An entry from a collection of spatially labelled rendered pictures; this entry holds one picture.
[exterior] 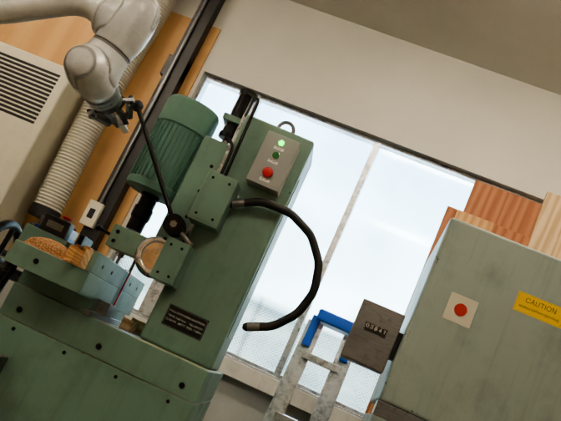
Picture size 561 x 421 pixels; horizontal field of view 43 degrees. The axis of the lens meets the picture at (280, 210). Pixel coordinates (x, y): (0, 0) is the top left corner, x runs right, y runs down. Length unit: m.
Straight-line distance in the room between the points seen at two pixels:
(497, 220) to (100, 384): 2.18
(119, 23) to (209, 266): 0.71
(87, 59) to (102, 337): 0.72
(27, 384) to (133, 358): 0.28
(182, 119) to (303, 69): 1.72
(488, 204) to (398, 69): 0.85
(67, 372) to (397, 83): 2.41
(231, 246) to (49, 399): 0.62
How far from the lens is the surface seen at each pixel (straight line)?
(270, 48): 3.88
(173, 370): 1.90
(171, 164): 2.14
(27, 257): 1.89
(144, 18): 1.74
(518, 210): 3.56
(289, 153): 2.03
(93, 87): 1.69
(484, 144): 3.69
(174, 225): 2.00
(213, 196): 1.98
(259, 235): 2.03
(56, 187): 3.64
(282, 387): 2.72
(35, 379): 1.98
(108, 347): 1.93
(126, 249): 2.15
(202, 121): 2.18
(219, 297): 2.01
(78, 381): 1.95
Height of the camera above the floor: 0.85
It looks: 12 degrees up
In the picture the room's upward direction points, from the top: 25 degrees clockwise
